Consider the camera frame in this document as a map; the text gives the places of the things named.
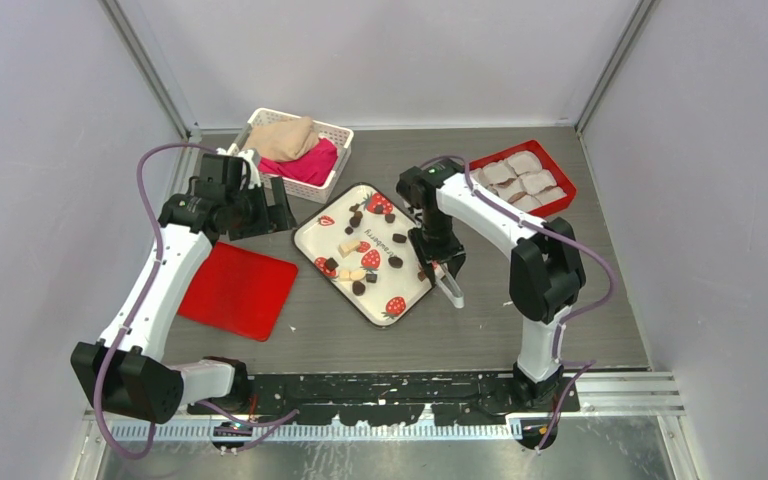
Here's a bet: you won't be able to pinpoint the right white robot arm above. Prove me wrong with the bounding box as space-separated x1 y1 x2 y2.
396 158 586 411

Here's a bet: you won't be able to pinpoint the white paper cup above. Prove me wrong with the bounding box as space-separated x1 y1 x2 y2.
482 161 517 187
519 169 557 196
504 150 543 176

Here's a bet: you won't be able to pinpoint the strawberry print white tray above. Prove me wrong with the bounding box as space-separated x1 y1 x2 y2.
293 183 432 328

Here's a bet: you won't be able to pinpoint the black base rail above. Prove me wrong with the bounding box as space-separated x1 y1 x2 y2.
214 370 580 427

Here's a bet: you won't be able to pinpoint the dark teardrop chocolate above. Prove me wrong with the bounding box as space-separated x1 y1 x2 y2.
351 281 366 296

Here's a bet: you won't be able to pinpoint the white plastic basket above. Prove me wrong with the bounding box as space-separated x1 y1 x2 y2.
222 108 354 203

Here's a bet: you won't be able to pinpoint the dark oval chocolate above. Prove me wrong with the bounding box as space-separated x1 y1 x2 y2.
388 256 404 268

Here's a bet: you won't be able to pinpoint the metal tongs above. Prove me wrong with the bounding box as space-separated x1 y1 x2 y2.
434 266 465 309

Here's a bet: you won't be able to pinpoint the red box lid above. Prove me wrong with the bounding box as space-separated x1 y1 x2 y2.
178 243 298 342

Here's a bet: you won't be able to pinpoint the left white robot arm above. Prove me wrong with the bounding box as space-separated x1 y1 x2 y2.
70 149 295 424

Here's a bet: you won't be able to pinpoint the beige cloth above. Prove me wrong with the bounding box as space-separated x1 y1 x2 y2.
242 117 319 162

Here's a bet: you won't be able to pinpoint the dark ribbed square chocolate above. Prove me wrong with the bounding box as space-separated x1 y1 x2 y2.
324 258 339 272

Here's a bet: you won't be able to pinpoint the magenta cloth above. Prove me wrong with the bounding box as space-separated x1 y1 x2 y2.
259 138 338 187

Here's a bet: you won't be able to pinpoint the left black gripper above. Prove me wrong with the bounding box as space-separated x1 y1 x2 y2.
226 176 296 240

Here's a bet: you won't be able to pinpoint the red chocolate box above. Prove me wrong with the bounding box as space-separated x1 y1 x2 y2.
469 140 577 218

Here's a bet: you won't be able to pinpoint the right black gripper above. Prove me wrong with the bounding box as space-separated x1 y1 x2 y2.
408 210 466 285

